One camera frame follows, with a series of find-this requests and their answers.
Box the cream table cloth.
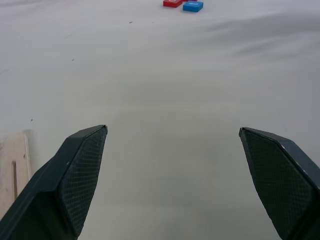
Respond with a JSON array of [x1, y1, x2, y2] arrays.
[[0, 0, 320, 240]]

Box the red letter o tile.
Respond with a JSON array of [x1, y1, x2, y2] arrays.
[[162, 0, 184, 8]]

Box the light wooden letter tray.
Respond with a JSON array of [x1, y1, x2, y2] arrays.
[[0, 129, 33, 221]]

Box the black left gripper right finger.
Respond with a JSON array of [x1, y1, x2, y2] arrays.
[[238, 126, 320, 240]]

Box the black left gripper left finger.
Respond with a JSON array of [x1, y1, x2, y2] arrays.
[[0, 124, 109, 240]]

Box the blue letter t tile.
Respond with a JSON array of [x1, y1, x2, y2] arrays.
[[182, 1, 205, 13]]

